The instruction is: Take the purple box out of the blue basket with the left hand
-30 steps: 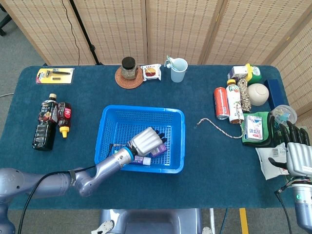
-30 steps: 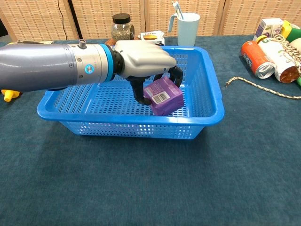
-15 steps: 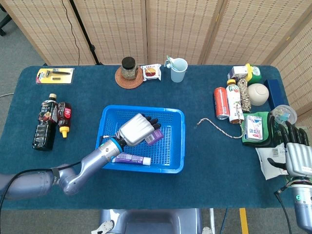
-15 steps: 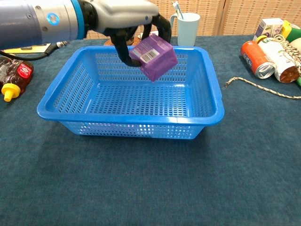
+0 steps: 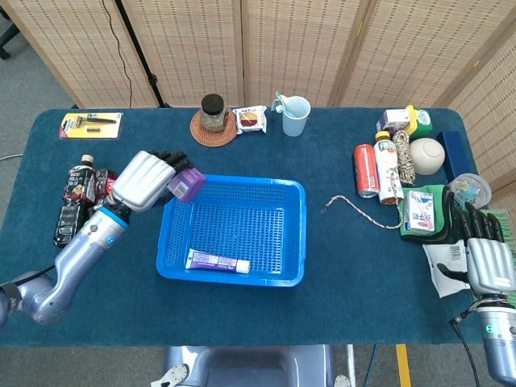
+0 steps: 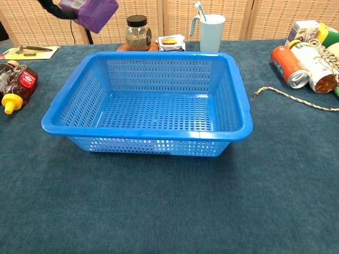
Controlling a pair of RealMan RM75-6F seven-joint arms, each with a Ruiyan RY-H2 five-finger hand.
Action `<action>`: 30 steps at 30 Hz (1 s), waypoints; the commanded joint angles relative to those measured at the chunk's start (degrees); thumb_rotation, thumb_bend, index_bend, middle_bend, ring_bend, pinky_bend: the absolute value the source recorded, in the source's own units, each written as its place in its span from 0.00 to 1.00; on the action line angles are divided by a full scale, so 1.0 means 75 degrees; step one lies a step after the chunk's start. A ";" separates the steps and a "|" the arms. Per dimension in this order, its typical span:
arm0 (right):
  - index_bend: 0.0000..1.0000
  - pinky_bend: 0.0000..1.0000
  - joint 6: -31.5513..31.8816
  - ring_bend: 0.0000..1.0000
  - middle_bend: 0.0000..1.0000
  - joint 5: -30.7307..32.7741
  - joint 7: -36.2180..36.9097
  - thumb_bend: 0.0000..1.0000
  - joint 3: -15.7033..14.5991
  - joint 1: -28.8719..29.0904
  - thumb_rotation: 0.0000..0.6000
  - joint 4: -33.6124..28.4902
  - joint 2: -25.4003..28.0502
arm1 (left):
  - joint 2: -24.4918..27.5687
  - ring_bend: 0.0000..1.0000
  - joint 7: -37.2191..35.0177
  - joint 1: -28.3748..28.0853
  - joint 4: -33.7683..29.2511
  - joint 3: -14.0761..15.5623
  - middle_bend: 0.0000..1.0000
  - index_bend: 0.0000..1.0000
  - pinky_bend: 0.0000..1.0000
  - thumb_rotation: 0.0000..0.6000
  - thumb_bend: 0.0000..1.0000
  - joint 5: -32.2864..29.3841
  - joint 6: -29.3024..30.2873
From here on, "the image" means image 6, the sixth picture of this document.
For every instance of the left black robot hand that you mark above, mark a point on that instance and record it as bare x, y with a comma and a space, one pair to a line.
57, 11

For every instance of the purple box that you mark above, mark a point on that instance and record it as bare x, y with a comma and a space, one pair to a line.
95, 13

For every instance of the blue plastic perforated basket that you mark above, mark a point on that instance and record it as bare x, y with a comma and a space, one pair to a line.
148, 105

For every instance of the black razor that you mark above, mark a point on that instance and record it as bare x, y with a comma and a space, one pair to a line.
37, 48

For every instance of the black stand leg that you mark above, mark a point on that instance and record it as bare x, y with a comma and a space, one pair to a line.
89, 38

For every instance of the yellow razor package card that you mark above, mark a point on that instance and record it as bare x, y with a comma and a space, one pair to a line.
45, 54

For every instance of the honey bottle yellow cap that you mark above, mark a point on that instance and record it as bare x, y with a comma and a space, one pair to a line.
18, 84

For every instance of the glass jar black lid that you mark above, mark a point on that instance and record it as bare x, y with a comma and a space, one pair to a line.
137, 35

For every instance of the brown woven coaster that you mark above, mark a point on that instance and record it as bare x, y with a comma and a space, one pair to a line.
153, 47

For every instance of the white snack packet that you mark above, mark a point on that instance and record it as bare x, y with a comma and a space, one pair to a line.
170, 43

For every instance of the white blue toothbrush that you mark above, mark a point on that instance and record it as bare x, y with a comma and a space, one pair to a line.
200, 10

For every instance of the light blue plastic mug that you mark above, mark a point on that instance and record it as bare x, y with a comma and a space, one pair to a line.
212, 33

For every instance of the woven folding screen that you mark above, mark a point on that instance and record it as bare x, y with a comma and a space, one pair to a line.
246, 18

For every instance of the dark blue tablecloth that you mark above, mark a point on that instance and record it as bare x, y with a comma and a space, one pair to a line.
159, 198

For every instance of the orange drink can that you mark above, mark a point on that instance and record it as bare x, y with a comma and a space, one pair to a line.
288, 66

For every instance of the white purple milk carton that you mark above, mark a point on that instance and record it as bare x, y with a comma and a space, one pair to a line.
303, 31

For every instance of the white bottle brown base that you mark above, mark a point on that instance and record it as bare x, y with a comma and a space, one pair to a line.
312, 63

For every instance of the green bottle yellow cap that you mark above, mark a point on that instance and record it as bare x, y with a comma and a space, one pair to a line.
329, 35

